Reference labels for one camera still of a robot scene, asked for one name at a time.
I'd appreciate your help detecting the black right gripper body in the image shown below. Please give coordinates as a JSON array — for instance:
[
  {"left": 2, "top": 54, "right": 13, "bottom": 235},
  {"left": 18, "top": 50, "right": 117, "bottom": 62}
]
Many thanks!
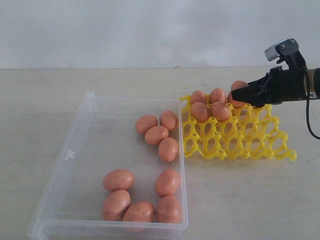
[{"left": 262, "top": 66, "right": 307, "bottom": 105}]

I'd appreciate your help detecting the brown egg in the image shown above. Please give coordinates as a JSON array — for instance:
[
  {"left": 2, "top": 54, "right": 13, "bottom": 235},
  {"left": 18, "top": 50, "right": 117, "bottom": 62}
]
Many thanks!
[
  {"left": 122, "top": 201, "right": 156, "bottom": 223},
  {"left": 144, "top": 125, "right": 169, "bottom": 146},
  {"left": 230, "top": 80, "right": 248, "bottom": 91},
  {"left": 210, "top": 101, "right": 231, "bottom": 122},
  {"left": 209, "top": 88, "right": 227, "bottom": 104},
  {"left": 156, "top": 195, "right": 182, "bottom": 224},
  {"left": 190, "top": 90, "right": 207, "bottom": 105},
  {"left": 159, "top": 110, "right": 178, "bottom": 131},
  {"left": 135, "top": 114, "right": 158, "bottom": 134},
  {"left": 155, "top": 169, "right": 181, "bottom": 198},
  {"left": 227, "top": 92, "right": 247, "bottom": 109},
  {"left": 158, "top": 137, "right": 179, "bottom": 163},
  {"left": 102, "top": 189, "right": 131, "bottom": 221},
  {"left": 102, "top": 169, "right": 135, "bottom": 193},
  {"left": 190, "top": 102, "right": 210, "bottom": 123}
]

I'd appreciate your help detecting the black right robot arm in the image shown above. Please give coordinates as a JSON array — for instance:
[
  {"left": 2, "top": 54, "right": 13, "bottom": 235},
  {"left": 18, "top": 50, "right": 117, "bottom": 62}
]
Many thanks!
[{"left": 231, "top": 66, "right": 320, "bottom": 108}]

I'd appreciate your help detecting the yellow plastic egg tray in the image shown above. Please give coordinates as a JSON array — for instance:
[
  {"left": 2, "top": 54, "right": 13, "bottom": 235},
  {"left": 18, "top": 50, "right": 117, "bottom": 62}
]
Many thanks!
[{"left": 180, "top": 95, "right": 297, "bottom": 161}]

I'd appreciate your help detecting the clear plastic box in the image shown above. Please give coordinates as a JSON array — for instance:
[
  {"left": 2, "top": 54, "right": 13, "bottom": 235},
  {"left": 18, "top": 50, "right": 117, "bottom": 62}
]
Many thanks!
[{"left": 27, "top": 92, "right": 189, "bottom": 240}]

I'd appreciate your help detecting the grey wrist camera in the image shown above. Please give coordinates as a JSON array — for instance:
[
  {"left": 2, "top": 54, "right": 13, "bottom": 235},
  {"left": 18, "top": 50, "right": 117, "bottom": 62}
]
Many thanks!
[{"left": 264, "top": 38, "right": 307, "bottom": 70}]

